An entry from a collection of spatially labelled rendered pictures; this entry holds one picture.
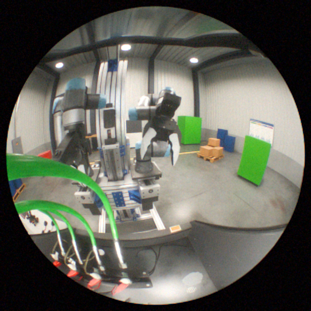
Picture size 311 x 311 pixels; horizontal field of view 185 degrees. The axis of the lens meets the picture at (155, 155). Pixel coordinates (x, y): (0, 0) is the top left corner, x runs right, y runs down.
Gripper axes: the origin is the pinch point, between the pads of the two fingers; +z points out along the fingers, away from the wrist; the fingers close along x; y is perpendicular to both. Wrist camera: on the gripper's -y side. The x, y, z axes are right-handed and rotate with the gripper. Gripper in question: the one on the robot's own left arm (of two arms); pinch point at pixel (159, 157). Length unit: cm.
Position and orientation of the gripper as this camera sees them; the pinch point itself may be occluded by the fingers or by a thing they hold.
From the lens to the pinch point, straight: 25.3
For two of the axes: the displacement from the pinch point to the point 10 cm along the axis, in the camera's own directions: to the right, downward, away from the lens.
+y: -1.6, 3.9, 9.1
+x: -9.8, -2.1, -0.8
